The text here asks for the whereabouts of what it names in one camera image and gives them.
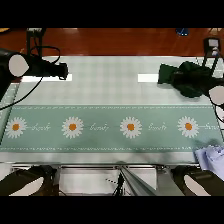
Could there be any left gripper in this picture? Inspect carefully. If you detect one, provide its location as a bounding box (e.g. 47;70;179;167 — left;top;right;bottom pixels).
49;62;70;81

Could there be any dark green garment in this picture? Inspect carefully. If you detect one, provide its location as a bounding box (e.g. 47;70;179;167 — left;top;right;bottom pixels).
157;60;224;99

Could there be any light blue garment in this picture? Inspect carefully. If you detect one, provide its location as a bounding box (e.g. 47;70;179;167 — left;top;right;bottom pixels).
193;145;224;182

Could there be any silver frame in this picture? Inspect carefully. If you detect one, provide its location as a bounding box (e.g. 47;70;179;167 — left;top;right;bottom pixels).
0;161;202;197

